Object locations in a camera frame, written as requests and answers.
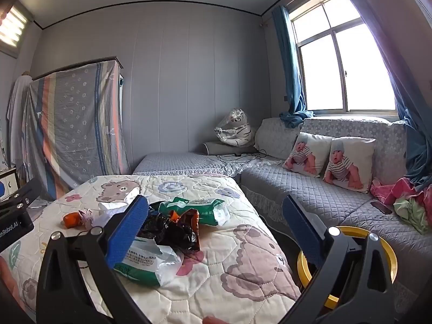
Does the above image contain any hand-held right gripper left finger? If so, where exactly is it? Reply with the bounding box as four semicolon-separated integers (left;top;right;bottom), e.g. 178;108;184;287
35;194;151;324

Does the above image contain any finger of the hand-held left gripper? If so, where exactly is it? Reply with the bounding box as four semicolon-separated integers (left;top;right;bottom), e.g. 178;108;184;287
0;177;43;211

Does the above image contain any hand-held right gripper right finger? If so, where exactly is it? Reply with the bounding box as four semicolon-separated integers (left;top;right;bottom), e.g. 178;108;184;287
280;194;397;324

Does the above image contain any white cloth bundle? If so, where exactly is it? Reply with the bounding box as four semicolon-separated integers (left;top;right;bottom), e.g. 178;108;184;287
78;194;142;228

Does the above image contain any green wet wipes packet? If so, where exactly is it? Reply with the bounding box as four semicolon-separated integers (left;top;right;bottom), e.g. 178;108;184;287
158;197;231;227
113;236;183;287

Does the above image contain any black plastic bag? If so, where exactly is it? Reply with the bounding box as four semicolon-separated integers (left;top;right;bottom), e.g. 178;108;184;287
137;201;201;254

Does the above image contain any small orange wrapper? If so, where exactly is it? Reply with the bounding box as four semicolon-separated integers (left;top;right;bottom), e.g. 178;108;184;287
62;212;82;228

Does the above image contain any orange snack wrapper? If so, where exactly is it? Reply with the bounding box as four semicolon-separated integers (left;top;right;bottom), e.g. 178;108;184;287
169;208;202;252

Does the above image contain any yellow trash bin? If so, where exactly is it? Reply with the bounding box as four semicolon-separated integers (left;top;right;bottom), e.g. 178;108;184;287
296;225;399;304

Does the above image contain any white low cabinet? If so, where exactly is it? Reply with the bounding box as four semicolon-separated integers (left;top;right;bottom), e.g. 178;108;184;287
0;166;17;203

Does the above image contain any grey quilted sofa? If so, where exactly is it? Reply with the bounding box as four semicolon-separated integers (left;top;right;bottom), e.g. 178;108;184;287
133;116;432;311

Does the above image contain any baby print pillow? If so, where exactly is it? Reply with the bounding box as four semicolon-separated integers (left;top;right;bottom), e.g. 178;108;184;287
322;137;376;194
283;131;333;178

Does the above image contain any white hanging cloth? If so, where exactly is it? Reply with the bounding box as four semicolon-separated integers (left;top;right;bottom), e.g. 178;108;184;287
7;72;34;183

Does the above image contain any black phone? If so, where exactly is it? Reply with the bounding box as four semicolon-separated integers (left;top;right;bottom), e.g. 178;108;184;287
370;201;393;215

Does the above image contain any striped flower sheet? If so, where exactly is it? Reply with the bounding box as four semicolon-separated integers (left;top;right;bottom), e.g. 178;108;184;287
25;57;132;201

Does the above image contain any cartoon bear printed quilt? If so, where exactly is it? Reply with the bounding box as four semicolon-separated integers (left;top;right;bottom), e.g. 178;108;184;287
0;174;302;324

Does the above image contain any pink cloth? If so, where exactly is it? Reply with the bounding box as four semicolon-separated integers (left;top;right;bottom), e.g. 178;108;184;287
370;177;432;210

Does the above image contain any light green cloth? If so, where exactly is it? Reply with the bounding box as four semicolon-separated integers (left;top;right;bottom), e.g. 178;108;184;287
393;196;429;235

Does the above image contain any tiger plush in plastic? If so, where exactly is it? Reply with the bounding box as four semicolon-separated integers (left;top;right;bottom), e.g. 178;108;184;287
215;108;257;147

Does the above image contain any grey bolster pillow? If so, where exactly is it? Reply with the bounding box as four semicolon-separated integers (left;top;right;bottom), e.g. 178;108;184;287
202;142;257;156

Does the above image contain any long blue curtain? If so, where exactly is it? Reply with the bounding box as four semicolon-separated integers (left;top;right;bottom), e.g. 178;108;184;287
332;0;432;191

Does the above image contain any large window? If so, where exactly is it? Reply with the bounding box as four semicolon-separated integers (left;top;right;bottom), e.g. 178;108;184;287
288;0;399;113

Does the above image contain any small window with blind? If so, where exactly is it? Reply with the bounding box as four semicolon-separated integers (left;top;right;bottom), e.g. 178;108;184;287
0;0;34;58

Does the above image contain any short blue curtain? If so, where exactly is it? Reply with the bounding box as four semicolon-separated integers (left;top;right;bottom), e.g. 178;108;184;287
272;5;314;129

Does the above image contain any black charger cable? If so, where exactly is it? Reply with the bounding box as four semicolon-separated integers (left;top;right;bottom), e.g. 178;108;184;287
216;150;267;163

